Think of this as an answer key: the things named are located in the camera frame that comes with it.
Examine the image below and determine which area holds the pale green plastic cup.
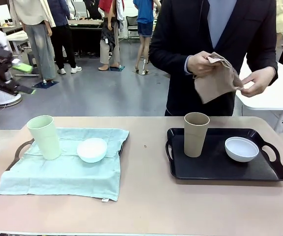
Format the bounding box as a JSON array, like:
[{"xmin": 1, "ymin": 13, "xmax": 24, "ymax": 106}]
[{"xmin": 26, "ymin": 115, "xmax": 62, "ymax": 161}]

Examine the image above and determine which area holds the person in dark jacket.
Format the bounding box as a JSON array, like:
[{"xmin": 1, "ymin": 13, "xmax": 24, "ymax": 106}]
[{"xmin": 148, "ymin": 0, "xmax": 279, "ymax": 117}]

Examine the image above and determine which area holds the mannequin in blue shirt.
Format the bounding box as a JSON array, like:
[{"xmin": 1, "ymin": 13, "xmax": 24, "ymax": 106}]
[{"xmin": 132, "ymin": 0, "xmax": 162, "ymax": 77}]

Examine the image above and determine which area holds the person in beige jacket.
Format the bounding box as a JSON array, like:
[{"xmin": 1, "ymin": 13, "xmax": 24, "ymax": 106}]
[{"xmin": 8, "ymin": 0, "xmax": 57, "ymax": 82}]

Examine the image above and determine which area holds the black plastic tray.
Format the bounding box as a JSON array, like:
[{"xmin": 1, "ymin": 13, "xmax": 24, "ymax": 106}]
[{"xmin": 165, "ymin": 127, "xmax": 283, "ymax": 182}]

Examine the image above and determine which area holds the white standing board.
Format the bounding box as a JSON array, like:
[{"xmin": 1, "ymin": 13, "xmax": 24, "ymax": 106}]
[{"xmin": 0, "ymin": 3, "xmax": 12, "ymax": 26}]

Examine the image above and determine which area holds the white rounded table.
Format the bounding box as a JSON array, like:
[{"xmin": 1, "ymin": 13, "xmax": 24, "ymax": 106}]
[{"xmin": 234, "ymin": 60, "xmax": 283, "ymax": 134}]

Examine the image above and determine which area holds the person in navy top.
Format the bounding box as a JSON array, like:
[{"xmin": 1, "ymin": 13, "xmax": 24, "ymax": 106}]
[{"xmin": 47, "ymin": 0, "xmax": 83, "ymax": 75}]

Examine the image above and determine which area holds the person's left hand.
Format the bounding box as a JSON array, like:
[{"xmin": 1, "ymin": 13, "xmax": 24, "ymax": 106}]
[{"xmin": 239, "ymin": 65, "xmax": 277, "ymax": 98}]

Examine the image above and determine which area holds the teal cloth mat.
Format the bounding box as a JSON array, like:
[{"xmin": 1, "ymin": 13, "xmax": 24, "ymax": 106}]
[{"xmin": 0, "ymin": 127, "xmax": 130, "ymax": 203}]

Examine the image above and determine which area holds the left black tray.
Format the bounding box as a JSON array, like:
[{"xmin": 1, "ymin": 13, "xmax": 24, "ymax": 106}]
[{"xmin": 4, "ymin": 137, "xmax": 125, "ymax": 173}]

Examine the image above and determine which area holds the black background table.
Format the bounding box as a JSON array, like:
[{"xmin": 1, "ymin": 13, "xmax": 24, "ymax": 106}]
[{"xmin": 67, "ymin": 18, "xmax": 104, "ymax": 59}]

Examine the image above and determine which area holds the wooden background desk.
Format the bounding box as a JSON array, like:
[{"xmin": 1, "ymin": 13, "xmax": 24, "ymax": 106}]
[{"xmin": 0, "ymin": 21, "xmax": 23, "ymax": 34}]

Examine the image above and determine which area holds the black mesh chair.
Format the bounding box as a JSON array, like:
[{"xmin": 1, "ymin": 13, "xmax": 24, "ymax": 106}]
[{"xmin": 125, "ymin": 15, "xmax": 140, "ymax": 39}]

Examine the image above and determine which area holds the person's right forearm dark sleeve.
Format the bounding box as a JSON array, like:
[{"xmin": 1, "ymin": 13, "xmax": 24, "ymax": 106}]
[{"xmin": 148, "ymin": 50, "xmax": 194, "ymax": 75}]

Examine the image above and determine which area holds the person's left forearm dark sleeve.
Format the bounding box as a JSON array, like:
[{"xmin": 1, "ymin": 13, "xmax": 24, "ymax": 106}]
[{"xmin": 245, "ymin": 50, "xmax": 279, "ymax": 86}]

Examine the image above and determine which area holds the white height-adjustable table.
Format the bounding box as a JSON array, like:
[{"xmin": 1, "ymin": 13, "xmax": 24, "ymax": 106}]
[{"xmin": 6, "ymin": 29, "xmax": 40, "ymax": 77}]

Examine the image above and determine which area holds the black floor mat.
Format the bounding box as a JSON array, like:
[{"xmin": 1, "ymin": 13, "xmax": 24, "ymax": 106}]
[{"xmin": 31, "ymin": 79, "xmax": 59, "ymax": 89}]

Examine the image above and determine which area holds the tan plastic cup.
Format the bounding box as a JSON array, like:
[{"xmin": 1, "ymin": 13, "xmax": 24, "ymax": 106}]
[{"xmin": 184, "ymin": 112, "xmax": 210, "ymax": 158}]

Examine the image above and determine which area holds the beige cloth mat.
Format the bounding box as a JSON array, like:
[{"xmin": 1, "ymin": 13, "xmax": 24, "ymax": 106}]
[{"xmin": 193, "ymin": 52, "xmax": 245, "ymax": 105}]

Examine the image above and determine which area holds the person's right hand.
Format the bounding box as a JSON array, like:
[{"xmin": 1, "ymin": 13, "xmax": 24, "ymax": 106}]
[{"xmin": 187, "ymin": 51, "xmax": 218, "ymax": 77}]

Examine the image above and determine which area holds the white bowl with blue base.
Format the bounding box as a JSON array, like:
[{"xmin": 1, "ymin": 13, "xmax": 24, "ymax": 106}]
[{"xmin": 76, "ymin": 137, "xmax": 108, "ymax": 163}]

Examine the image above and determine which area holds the white bowl with grey outside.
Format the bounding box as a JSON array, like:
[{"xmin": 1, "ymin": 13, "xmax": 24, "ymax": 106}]
[{"xmin": 224, "ymin": 136, "xmax": 260, "ymax": 163}]

